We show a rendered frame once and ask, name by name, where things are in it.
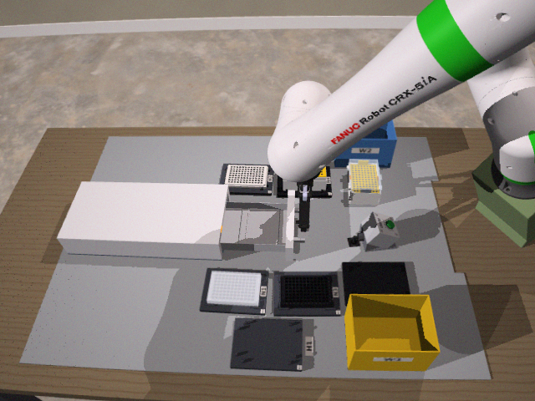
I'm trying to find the beige label with h1 text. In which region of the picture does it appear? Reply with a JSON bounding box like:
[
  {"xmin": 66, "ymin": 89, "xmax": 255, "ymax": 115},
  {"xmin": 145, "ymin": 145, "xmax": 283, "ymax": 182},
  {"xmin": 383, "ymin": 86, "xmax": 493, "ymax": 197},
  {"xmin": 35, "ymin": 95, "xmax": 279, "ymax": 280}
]
[{"xmin": 305, "ymin": 337, "xmax": 313, "ymax": 356}]

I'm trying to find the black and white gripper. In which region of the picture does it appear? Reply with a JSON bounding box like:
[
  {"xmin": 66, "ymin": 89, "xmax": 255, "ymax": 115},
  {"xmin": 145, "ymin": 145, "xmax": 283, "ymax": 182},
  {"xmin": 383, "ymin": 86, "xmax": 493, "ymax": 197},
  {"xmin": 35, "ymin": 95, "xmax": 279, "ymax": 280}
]
[{"xmin": 296, "ymin": 171, "xmax": 321, "ymax": 239}]

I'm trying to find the yellow open-top box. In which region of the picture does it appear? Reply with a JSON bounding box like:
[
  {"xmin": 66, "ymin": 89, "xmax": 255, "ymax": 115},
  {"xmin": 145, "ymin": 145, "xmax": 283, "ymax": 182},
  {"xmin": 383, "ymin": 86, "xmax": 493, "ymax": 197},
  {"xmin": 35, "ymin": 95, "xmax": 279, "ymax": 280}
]
[{"xmin": 344, "ymin": 294, "xmax": 440, "ymax": 371}]

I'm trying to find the blue open-top bin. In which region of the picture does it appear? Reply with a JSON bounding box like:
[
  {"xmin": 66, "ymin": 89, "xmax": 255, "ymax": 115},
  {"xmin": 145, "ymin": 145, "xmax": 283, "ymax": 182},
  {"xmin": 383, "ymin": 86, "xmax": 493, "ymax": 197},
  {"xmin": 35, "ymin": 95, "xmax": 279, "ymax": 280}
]
[{"xmin": 334, "ymin": 120, "xmax": 397, "ymax": 168}]

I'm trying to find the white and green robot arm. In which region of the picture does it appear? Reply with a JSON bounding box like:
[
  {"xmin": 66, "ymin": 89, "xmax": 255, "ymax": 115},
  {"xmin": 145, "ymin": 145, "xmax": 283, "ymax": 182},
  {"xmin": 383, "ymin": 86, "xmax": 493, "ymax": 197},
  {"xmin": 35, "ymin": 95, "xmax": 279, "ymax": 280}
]
[{"xmin": 267, "ymin": 0, "xmax": 535, "ymax": 200}]

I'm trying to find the grey bench mat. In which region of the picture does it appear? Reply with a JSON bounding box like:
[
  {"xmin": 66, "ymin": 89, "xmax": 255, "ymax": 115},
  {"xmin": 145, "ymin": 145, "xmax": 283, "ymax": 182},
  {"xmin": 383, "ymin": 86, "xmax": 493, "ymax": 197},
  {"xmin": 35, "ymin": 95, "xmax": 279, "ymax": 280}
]
[{"xmin": 19, "ymin": 136, "xmax": 491, "ymax": 380}]

